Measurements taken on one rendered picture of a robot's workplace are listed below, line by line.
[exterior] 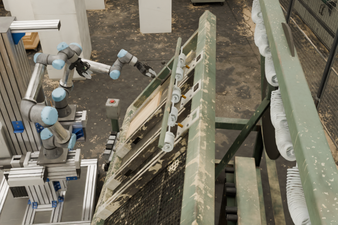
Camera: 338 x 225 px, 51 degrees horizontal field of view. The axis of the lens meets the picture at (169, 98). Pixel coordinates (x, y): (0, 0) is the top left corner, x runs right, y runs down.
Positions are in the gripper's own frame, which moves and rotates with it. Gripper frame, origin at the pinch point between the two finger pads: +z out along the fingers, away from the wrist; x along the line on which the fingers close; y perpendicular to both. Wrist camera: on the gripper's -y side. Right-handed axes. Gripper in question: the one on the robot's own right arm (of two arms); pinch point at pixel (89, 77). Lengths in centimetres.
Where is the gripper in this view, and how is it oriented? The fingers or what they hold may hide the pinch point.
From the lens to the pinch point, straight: 279.9
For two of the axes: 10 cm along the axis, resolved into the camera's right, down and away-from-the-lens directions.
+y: 8.2, 0.1, -5.7
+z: 4.6, 5.9, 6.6
